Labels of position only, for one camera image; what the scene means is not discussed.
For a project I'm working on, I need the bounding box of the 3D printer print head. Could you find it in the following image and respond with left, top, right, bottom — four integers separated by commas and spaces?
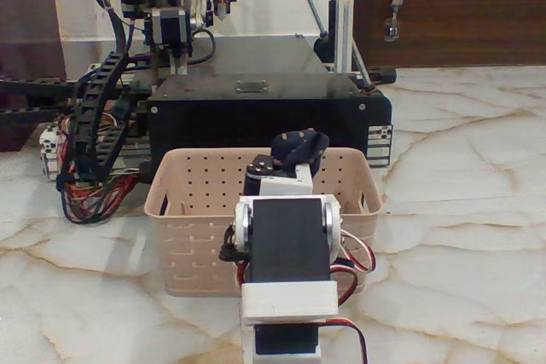
111, 0, 251, 76

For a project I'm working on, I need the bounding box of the beige perforated plastic basket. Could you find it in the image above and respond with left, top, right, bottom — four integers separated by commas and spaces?
143, 147, 383, 299

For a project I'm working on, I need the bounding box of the dark brown wooden cabinet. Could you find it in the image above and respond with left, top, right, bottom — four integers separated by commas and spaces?
0, 0, 68, 153

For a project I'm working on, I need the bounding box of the aluminium upright extrusion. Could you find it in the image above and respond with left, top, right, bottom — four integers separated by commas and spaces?
327, 0, 356, 75

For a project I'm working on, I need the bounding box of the brown wooden door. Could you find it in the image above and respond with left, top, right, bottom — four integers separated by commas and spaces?
342, 0, 546, 69

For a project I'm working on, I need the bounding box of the dark cloth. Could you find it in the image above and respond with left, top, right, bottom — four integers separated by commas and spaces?
271, 126, 332, 178

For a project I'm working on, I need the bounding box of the black 3D printer base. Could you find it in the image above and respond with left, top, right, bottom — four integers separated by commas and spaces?
146, 33, 394, 170

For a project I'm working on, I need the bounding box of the black cable drag chain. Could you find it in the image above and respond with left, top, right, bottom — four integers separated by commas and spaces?
67, 50, 138, 182

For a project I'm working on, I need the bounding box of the metal door stopper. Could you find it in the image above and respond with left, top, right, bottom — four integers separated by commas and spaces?
383, 0, 407, 43

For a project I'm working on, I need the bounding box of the red white black servo cable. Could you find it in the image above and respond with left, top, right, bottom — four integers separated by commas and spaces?
331, 227, 377, 364

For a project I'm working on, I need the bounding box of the red and black wire bundle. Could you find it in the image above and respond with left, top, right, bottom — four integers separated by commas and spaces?
54, 110, 148, 224

